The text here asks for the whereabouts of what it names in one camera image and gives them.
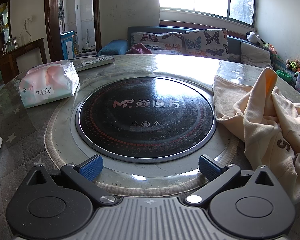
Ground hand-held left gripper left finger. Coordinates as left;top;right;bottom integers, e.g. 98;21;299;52
19;154;117;207

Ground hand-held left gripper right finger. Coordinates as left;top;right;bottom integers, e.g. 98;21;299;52
185;154;283;206

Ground cream sweatshirt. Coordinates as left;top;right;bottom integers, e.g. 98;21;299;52
212;67;300;204

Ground black round induction cooktop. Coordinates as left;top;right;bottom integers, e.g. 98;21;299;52
75;76;217;164

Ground pink white tissue pack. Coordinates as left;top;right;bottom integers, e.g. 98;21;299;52
19;59;80;109

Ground grey remote control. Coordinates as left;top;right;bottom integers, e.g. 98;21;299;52
72;55;115;71

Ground green bowl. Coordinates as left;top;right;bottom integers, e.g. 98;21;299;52
276;70;297;85

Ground grey cushion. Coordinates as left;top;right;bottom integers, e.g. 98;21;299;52
240;41;274;69

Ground blue sofa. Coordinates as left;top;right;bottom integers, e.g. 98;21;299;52
97;26;278;70

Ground light blue cabinet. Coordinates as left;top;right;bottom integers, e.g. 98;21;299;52
61;31;77;59

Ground butterfly print cushion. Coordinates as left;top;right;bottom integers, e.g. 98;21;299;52
182;29;229;61
130;32;184;53

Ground pink cloth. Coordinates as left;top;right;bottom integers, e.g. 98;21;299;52
131;43;153;55

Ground small colourful plush toy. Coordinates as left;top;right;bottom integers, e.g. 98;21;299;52
286;59;300;73

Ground dark wooden counter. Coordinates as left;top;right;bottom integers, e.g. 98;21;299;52
0;38;44;86

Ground panda plush toy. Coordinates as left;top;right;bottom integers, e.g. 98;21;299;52
245;31;265;47

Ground dark wooden door frame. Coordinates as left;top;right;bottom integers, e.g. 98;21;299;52
44;0;102;63

